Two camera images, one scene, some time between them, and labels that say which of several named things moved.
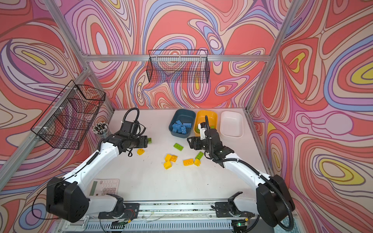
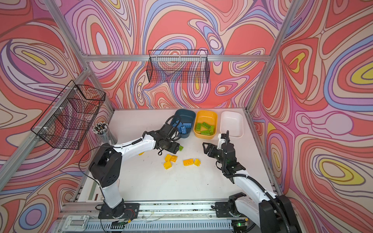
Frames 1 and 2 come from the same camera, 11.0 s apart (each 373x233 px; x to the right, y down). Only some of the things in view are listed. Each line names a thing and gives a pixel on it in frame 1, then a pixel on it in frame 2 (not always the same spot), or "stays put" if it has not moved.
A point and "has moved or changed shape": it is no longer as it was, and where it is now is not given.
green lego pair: [199, 155] has moved or changed shape
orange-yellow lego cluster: [174, 158] stays put
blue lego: [188, 125] stays put
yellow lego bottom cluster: [167, 165] stays put
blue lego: [183, 129] stays put
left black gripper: [144, 141] -> [175, 147]
